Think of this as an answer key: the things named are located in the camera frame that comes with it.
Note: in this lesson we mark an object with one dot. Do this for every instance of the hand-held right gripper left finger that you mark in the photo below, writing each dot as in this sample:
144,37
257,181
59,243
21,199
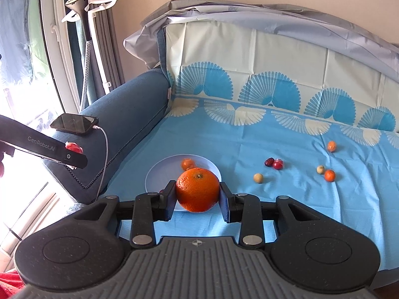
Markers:
170,201

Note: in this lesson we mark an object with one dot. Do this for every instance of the small tangerine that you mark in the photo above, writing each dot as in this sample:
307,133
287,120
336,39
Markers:
329,176
331,146
188,164

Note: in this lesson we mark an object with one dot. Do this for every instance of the grey cover sheet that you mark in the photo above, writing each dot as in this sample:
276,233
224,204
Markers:
311,21

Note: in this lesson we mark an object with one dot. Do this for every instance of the black smartphone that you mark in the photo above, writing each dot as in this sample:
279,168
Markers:
73,123

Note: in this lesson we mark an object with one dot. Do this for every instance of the large orange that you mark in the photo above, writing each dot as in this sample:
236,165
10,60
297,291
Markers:
197,190

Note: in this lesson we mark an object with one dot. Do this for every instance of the dark red date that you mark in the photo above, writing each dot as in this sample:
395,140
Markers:
268,162

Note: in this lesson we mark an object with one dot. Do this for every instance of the blue fan-patterned cloth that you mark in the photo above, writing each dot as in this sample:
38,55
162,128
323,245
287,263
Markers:
249,130

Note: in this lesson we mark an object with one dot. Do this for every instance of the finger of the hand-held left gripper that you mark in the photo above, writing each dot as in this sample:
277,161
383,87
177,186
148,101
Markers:
76,161

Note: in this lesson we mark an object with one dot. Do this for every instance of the small beige round fruit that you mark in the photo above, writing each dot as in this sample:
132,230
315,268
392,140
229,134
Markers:
320,169

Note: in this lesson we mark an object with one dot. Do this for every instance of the pale blue plate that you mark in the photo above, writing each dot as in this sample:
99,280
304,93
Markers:
162,174

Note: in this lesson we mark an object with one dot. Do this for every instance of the red plastic-wrapped fruit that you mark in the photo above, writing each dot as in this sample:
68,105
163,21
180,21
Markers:
74,147
278,164

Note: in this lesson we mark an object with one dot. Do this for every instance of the green hanging garment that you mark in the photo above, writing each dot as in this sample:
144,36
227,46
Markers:
36,31

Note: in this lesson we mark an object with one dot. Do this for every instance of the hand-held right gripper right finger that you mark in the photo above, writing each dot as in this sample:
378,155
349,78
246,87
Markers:
224,204

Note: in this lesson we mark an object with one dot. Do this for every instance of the garment steamer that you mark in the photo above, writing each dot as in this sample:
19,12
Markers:
79,9

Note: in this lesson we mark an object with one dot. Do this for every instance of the red cloth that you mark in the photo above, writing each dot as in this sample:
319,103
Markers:
9,286

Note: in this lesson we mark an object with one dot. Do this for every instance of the light blue hanging garment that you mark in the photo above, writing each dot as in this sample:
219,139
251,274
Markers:
12,37

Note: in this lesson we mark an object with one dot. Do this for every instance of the grey-green curtain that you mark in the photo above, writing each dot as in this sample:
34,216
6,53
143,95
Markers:
107,53

